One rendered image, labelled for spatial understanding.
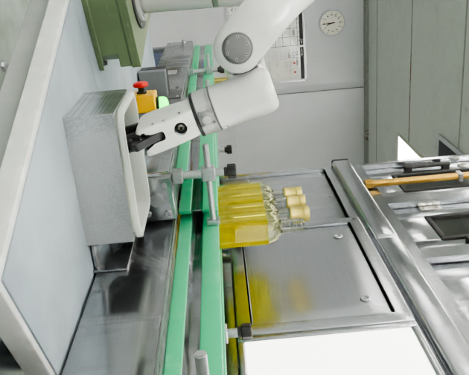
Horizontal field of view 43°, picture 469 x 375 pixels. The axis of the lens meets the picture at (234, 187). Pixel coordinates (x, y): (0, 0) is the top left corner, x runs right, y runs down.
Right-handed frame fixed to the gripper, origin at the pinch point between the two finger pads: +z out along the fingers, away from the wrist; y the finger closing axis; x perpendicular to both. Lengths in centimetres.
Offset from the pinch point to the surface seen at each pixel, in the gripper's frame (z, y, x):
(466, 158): -82, 87, -69
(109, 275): 7.7, -8.7, -18.7
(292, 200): -24.7, 26.5, -33.5
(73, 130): 2.7, -7.0, 6.1
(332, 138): -85, 603, -253
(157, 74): 1, 80, -6
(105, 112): -2.8, -6.1, 6.9
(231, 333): -8.3, -12.9, -34.3
